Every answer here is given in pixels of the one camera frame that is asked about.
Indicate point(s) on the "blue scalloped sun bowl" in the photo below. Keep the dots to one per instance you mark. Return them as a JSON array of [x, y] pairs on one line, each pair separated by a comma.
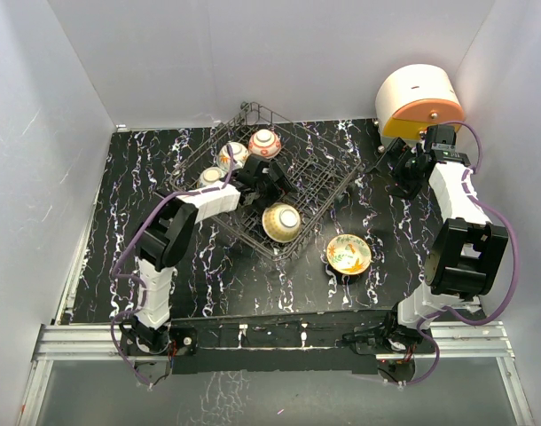
[[281, 222]]

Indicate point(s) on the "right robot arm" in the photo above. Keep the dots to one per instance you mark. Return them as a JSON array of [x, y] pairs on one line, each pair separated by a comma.
[[467, 252]]

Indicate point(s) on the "aluminium rail frame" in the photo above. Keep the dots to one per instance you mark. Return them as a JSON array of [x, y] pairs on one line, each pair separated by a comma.
[[77, 379]]

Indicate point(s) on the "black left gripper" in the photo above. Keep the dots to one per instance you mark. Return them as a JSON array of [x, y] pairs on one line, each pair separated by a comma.
[[278, 189]]

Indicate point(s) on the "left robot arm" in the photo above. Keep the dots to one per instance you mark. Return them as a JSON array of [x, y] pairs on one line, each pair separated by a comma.
[[162, 239]]

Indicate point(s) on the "round pastel drawer cabinet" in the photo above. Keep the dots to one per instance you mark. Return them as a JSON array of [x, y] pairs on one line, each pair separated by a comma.
[[414, 97]]

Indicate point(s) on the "blue and yellow patterned bowl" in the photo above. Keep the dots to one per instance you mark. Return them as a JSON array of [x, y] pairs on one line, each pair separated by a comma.
[[211, 176]]

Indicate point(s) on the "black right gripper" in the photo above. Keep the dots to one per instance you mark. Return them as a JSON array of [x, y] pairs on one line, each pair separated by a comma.
[[405, 188]]

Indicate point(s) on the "yellow rim leaf bowl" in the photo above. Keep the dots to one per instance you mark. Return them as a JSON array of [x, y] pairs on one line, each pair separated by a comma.
[[232, 156]]

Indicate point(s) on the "orange flower leaf bowl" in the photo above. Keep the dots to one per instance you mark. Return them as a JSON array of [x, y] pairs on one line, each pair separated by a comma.
[[348, 254]]

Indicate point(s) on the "grey wire dish rack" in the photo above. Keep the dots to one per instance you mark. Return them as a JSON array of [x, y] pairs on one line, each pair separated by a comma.
[[309, 173]]

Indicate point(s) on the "red orange floral bowl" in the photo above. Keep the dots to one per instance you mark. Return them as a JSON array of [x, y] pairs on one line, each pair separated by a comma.
[[265, 143]]

